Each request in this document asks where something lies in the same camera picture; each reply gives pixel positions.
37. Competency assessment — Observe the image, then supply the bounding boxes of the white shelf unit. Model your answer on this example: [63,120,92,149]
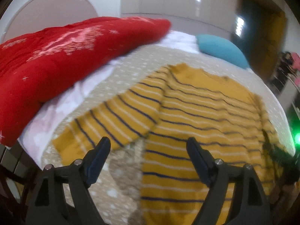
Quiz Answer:
[269,52,300,122]

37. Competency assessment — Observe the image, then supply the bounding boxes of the dark metal frame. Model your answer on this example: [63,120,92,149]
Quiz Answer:
[0,143,43,225]

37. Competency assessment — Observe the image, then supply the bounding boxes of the red quilt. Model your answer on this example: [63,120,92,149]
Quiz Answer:
[0,16,171,147]

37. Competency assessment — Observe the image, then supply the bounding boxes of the yellow striped sweater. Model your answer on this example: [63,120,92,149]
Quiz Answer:
[52,63,285,225]

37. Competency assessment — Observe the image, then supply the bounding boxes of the glossy beige wardrobe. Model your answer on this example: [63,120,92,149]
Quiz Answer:
[121,0,239,39]

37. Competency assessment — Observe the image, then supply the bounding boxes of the white bed sheet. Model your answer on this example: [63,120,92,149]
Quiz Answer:
[17,30,200,167]

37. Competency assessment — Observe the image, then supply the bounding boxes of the teal pillow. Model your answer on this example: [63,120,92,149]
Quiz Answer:
[196,34,250,69]

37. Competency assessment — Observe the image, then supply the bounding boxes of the beige dotted bedspread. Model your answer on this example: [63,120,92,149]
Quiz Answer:
[41,44,296,225]

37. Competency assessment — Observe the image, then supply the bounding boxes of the wooden door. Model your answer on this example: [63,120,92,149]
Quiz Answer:
[260,10,287,80]

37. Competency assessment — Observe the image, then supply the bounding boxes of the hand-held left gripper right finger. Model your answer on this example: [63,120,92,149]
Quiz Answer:
[186,137,273,225]

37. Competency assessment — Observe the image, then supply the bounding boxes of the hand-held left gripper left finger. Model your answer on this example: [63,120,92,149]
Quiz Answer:
[25,136,111,225]

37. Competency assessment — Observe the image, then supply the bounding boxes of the rounded pale headboard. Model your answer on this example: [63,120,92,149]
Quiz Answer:
[1,0,99,41]

